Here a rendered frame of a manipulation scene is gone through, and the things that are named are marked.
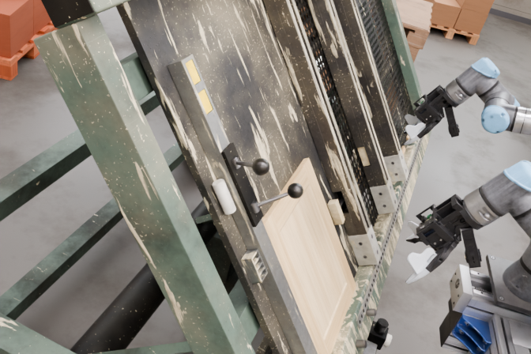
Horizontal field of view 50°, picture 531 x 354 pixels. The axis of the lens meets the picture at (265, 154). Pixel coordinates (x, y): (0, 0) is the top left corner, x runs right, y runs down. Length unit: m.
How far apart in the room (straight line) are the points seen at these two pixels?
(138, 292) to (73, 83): 1.05
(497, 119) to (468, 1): 5.86
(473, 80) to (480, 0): 5.75
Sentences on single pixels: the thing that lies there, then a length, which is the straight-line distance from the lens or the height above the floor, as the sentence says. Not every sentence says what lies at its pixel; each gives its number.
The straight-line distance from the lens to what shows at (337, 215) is 1.85.
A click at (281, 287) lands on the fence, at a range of 1.44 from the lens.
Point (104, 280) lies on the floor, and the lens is 2.97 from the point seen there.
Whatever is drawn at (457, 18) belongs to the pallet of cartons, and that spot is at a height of 0.26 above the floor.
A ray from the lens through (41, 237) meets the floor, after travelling 3.18.
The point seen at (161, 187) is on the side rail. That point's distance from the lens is 1.07.
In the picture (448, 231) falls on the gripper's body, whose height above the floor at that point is 1.49.
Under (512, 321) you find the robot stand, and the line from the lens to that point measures 2.07.
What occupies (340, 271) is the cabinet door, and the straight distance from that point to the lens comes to 1.85.
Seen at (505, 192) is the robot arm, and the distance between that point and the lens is 1.24.
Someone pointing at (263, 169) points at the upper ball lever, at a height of 1.53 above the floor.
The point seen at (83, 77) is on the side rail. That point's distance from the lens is 1.04.
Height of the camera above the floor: 2.21
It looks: 33 degrees down
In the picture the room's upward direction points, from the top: 15 degrees clockwise
